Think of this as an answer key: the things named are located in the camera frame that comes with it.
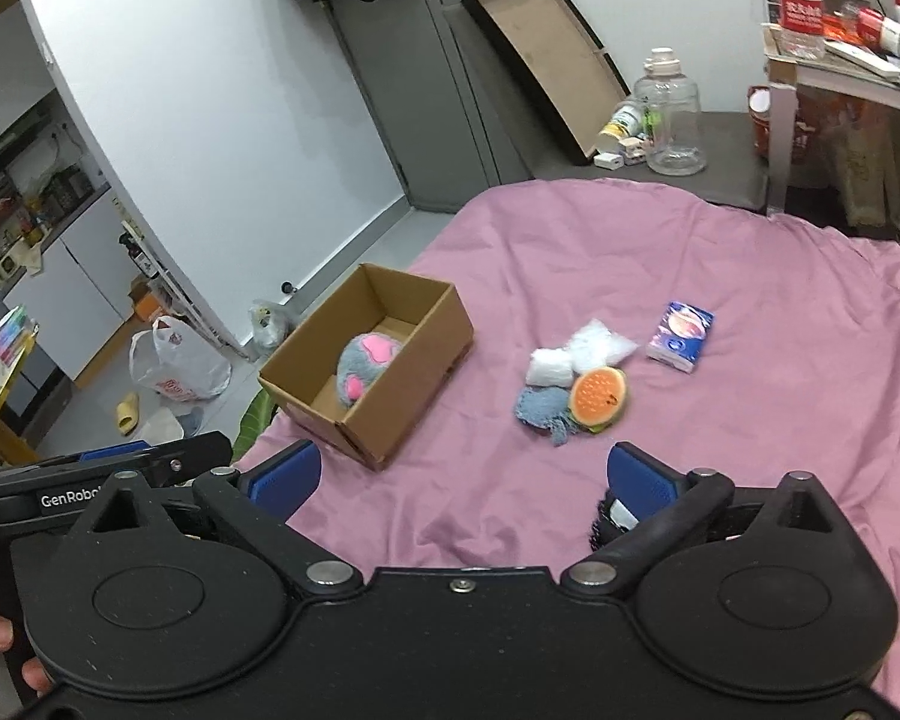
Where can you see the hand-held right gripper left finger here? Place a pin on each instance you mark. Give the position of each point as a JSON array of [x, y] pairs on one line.
[[285, 476]]

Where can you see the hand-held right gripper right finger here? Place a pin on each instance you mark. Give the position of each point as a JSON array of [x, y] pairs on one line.
[[641, 476]]

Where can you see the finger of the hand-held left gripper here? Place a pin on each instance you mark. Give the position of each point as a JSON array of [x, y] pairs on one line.
[[195, 450]]

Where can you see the black furry item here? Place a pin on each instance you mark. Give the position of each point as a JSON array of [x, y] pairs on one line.
[[607, 521]]

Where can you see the orange burger squishy toy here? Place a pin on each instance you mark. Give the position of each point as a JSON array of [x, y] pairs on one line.
[[598, 394]]

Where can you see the blue knitted cloth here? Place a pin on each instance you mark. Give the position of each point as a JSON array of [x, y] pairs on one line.
[[541, 409]]

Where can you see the grey pink plush toy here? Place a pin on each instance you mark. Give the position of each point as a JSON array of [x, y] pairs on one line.
[[367, 371]]

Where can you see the clear bag of white cotton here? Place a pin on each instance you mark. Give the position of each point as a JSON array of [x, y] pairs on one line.
[[600, 345]]

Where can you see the white cloth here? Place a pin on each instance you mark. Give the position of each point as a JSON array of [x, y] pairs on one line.
[[549, 367]]

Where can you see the blue tissue pack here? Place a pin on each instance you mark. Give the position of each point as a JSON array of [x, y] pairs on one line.
[[679, 337]]

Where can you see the brown cardboard box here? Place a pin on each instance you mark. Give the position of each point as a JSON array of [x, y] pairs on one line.
[[420, 360]]

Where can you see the green cartoon floor mat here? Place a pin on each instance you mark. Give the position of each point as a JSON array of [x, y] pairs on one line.
[[253, 420]]

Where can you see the yellow slipper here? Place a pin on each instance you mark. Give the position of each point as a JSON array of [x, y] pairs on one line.
[[127, 414]]

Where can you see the white plastic shopping bag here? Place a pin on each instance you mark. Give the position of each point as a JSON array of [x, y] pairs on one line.
[[180, 364]]

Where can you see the clear plastic trash bag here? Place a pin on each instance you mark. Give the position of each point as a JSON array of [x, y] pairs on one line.
[[270, 324]]

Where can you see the orange box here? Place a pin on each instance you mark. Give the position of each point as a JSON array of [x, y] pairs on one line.
[[148, 307]]

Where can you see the white kitchen cabinet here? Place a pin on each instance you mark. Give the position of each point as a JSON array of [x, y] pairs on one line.
[[60, 277]]

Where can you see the pink bed sheet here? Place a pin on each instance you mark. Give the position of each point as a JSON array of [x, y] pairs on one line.
[[720, 255]]

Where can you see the white charger plug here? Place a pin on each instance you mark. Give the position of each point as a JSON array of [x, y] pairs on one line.
[[609, 160]]

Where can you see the grey bedside ledge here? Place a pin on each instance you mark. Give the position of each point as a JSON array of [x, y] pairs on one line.
[[727, 157]]

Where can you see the white door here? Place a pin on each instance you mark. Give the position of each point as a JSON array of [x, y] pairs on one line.
[[112, 112]]

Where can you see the green plastic item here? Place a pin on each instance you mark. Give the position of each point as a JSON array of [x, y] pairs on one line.
[[649, 124]]

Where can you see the white pill bottle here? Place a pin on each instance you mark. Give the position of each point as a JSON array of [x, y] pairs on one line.
[[621, 124]]

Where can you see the clear plastic water jug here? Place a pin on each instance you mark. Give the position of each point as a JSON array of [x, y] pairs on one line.
[[671, 120]]

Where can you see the white desk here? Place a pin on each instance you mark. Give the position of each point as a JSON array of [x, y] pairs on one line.
[[784, 135]]

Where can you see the red basket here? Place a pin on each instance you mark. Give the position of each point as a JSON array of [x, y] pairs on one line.
[[761, 124]]

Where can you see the beige tote bag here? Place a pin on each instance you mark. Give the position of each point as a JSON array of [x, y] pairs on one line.
[[866, 165]]

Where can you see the grey wardrobe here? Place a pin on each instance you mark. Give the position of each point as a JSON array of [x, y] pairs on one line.
[[412, 90]]

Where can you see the black framed brown board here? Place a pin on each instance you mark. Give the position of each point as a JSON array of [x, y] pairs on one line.
[[547, 52]]

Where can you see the white remote control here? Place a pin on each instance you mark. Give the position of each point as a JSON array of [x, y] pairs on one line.
[[862, 58]]

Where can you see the red label water bottle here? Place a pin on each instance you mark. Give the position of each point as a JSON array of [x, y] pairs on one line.
[[799, 0]]

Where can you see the red white can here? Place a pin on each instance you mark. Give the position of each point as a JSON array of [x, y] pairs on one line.
[[881, 28]]

